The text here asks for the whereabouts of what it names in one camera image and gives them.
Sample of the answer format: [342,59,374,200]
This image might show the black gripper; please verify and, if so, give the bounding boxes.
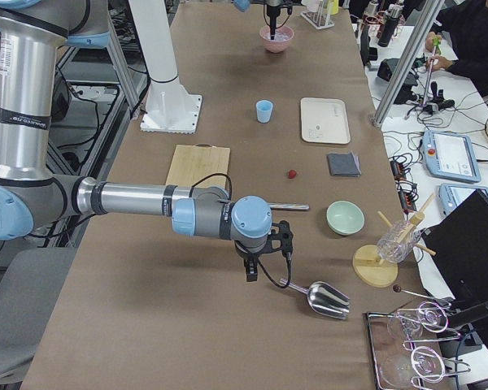
[265,0,283,39]
[234,240,268,282]

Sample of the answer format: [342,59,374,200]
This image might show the steel muddler black tip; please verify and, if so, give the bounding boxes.
[268,203,310,211]

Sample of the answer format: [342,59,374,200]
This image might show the pink bowl of ice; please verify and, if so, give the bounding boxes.
[259,26,294,54]

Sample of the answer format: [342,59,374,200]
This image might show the metal ice scoop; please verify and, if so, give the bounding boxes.
[280,278,350,320]

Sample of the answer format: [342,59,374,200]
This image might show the light blue plastic cup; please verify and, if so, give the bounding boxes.
[255,100,274,124]

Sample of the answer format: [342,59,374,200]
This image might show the wooden cup tree stand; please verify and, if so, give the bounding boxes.
[353,193,436,288]

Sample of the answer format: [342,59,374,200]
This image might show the mint green bowl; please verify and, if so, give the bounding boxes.
[326,201,365,236]

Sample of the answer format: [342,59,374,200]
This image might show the cream rabbit tray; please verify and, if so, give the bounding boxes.
[300,97,351,145]

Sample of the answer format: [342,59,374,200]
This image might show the wooden cutting board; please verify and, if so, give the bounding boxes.
[166,145,230,187]

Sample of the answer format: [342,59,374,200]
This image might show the grey folded cloth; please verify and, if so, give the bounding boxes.
[326,152,361,177]

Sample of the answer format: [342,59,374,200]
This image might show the clear glass on stand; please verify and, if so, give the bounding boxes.
[377,220,420,263]

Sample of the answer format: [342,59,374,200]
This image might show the blue teach pendant near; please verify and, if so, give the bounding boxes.
[438,184,488,216]

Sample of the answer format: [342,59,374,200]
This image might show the blue teach pendant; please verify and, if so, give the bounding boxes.
[438,184,488,216]
[421,131,481,183]

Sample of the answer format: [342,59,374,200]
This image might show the black monitor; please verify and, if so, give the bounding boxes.
[423,190,488,304]

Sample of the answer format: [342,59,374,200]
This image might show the blue teach pendant far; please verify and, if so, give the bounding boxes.
[421,131,481,183]

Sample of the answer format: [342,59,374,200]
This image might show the white wire cup rack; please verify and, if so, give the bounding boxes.
[301,0,339,30]

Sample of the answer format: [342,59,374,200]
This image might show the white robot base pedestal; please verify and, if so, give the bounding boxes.
[129,0,203,134]

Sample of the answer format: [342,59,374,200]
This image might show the aluminium frame post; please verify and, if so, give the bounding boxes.
[372,0,444,128]

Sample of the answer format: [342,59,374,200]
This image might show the wire glass rack tray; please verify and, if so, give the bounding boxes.
[365,301,471,389]

